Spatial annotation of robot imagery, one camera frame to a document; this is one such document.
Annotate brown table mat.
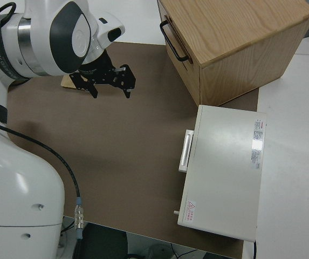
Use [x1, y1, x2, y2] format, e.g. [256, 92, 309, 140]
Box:
[6, 42, 260, 259]

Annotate black cable with metal connector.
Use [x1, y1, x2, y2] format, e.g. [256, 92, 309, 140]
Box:
[0, 115, 86, 241]

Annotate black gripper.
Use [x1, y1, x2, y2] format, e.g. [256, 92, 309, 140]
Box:
[68, 51, 136, 100]

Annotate white toaster oven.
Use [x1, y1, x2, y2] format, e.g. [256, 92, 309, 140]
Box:
[174, 104, 267, 242]

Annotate black box handle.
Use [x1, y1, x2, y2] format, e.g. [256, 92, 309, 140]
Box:
[159, 21, 190, 62]

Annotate small wooden block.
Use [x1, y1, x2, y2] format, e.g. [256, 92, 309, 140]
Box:
[60, 74, 77, 90]

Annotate large wooden box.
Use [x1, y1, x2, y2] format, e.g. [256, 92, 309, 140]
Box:
[157, 0, 309, 107]

